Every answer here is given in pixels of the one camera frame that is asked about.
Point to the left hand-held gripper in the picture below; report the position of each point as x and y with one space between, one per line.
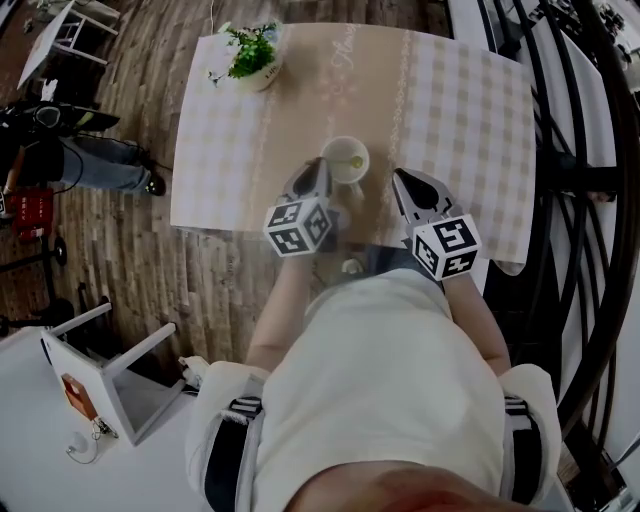
297 227

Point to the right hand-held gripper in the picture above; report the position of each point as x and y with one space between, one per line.
447 245

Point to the white cup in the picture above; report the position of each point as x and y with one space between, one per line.
345 149

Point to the person's left forearm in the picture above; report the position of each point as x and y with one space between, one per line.
280 310

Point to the person's right forearm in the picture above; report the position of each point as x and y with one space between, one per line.
475 325

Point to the checked beige tablecloth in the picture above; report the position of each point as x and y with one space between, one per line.
450 125

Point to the person's trousers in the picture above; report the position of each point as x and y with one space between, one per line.
390 257

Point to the person's white shoe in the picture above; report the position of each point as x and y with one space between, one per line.
351 266

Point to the potted green plant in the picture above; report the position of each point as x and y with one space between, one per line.
255 55

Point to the person's white shirt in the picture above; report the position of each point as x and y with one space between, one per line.
380 380

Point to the dark metal railing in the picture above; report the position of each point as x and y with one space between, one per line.
620 200

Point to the white plastic bag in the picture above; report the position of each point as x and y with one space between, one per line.
195 372

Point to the red plastic crate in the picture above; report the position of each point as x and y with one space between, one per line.
30 215

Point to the black stand base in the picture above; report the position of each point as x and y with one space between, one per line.
50 300

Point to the person's chin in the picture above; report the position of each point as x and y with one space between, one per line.
410 492

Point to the orange box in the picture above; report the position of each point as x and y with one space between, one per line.
79 396

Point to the small clear glass dome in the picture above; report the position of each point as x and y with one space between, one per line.
80 445

